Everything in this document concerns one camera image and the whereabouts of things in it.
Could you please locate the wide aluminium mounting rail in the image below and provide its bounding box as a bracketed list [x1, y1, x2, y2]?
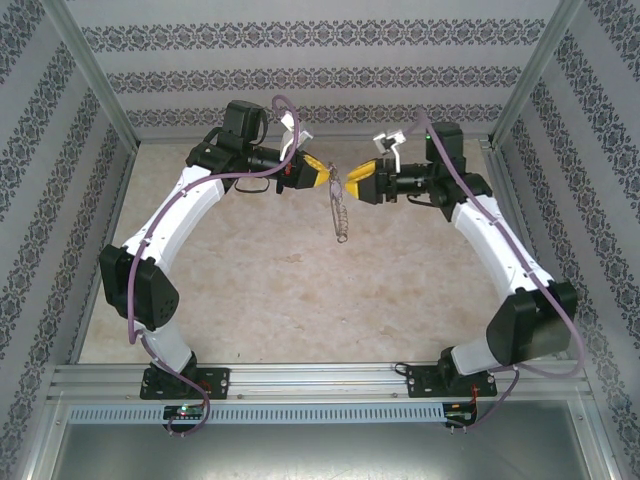
[49, 363, 586, 401]

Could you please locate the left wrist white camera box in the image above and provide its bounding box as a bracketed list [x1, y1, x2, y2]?
[277, 113, 312, 159]

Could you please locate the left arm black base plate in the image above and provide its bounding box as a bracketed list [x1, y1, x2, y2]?
[139, 367, 232, 401]

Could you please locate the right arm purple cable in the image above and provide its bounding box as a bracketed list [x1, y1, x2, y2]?
[407, 109, 586, 434]

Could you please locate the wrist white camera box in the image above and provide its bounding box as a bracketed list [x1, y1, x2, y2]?
[372, 128, 407, 172]
[277, 113, 312, 159]

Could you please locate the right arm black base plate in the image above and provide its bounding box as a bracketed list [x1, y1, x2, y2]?
[405, 363, 499, 400]

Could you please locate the grey metal sheet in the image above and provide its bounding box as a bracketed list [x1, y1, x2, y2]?
[47, 422, 609, 480]

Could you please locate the aluminium frame post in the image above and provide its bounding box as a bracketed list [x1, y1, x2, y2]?
[42, 0, 142, 147]
[485, 0, 587, 149]

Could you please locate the slotted grey cable duct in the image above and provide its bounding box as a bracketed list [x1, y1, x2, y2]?
[67, 403, 446, 424]

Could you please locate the thin aluminium frame bar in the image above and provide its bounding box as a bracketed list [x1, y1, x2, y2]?
[134, 133, 494, 144]

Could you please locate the aluminium side rail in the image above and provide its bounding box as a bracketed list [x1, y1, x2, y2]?
[482, 141, 571, 361]

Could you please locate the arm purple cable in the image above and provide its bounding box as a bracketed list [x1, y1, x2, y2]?
[407, 109, 586, 434]
[127, 94, 305, 437]

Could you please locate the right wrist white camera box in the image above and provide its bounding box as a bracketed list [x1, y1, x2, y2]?
[372, 128, 407, 172]

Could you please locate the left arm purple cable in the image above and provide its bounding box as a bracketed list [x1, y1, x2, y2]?
[127, 94, 305, 437]

